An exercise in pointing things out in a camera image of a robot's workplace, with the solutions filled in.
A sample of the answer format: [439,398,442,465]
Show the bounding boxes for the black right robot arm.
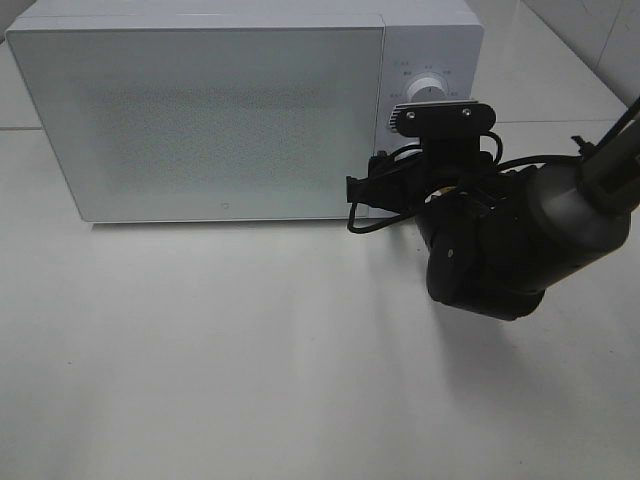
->
[370,101,639,321]

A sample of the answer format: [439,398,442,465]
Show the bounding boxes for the white microwave oven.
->
[4,9,486,224]

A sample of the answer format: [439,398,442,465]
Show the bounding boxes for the white microwave door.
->
[9,28,382,223]

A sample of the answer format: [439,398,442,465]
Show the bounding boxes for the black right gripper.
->
[346,135,493,214]

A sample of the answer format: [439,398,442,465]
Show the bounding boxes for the white timer knob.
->
[395,143,422,154]

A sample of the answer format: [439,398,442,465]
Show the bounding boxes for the upper white power knob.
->
[406,74,447,103]

